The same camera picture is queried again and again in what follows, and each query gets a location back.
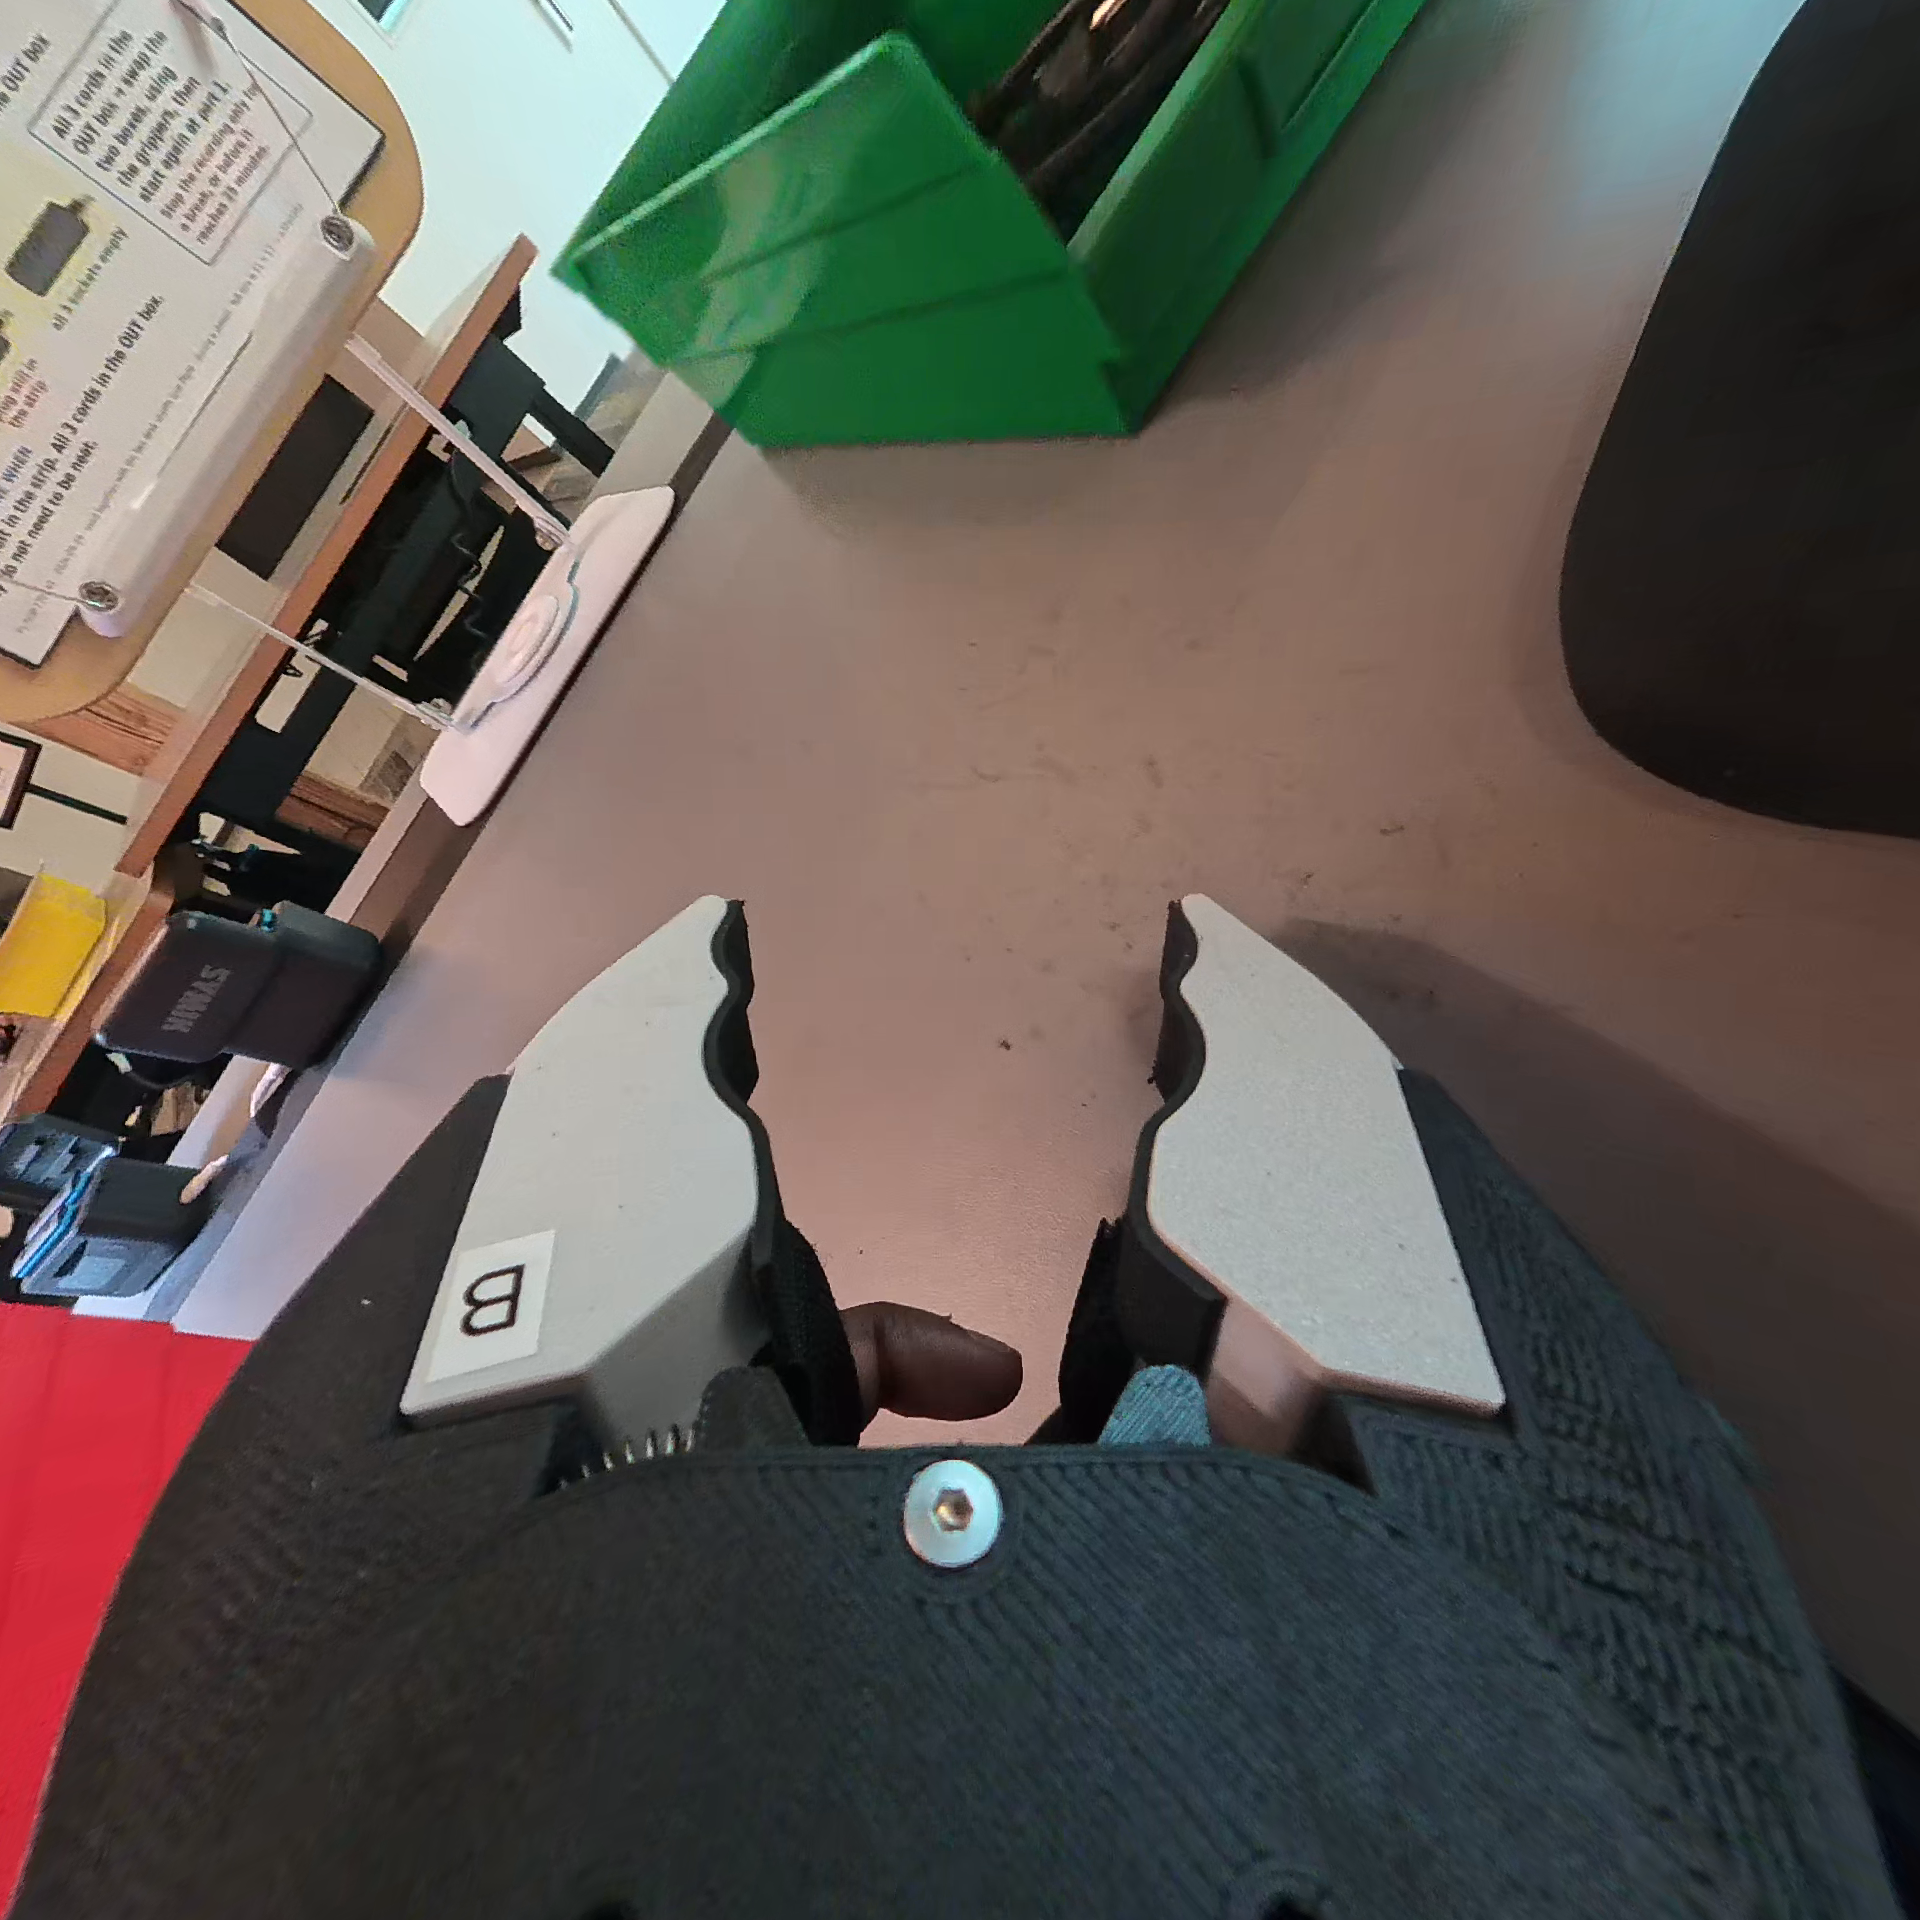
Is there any yellow box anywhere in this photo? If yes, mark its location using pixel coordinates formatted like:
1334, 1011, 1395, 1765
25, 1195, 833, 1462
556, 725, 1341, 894
0, 871, 110, 1022

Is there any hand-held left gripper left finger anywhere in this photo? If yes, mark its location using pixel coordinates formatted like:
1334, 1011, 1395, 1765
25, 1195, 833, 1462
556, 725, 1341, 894
398, 897, 866, 1450

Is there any blue black device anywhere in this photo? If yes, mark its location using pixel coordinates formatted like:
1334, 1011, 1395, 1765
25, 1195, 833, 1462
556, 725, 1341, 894
0, 1119, 203, 1299

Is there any green plastic bin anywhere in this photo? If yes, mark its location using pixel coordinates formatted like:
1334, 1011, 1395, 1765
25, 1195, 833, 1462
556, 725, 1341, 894
550, 0, 1434, 447

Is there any brown top desk black frame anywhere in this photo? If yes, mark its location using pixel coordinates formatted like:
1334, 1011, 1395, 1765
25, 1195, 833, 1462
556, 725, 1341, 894
114, 232, 616, 902

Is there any person's left hand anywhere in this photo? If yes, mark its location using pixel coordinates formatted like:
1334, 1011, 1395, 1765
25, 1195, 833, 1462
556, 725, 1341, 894
846, 1302, 1025, 1420

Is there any black round fabric pad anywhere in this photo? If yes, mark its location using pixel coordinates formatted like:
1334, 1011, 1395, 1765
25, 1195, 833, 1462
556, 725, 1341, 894
1560, 0, 1920, 842

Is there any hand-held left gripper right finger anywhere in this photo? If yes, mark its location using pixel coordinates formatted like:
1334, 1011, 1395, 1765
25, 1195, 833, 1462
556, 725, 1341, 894
1056, 897, 1510, 1450

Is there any red plastic bin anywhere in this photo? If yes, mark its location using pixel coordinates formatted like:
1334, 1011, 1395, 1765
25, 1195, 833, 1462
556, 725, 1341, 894
0, 1302, 260, 1744

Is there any black power pack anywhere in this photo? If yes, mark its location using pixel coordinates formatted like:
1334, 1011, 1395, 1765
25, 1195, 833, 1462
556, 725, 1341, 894
97, 902, 384, 1074

